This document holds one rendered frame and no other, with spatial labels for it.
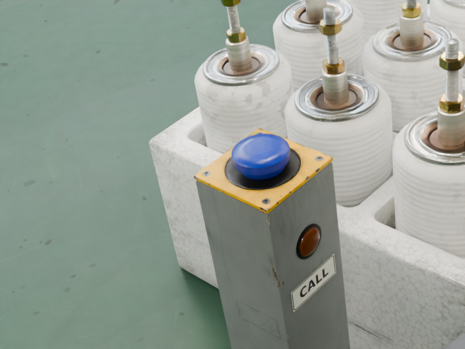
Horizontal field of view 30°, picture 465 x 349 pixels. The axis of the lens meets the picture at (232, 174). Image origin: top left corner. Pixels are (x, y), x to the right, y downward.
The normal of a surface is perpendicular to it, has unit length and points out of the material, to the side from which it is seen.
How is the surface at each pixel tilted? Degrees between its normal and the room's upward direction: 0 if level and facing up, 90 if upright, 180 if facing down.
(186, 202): 90
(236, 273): 90
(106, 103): 0
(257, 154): 0
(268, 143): 0
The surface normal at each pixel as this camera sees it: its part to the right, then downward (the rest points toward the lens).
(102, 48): -0.14, -0.79
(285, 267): 0.72, 0.33
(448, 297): -0.68, 0.51
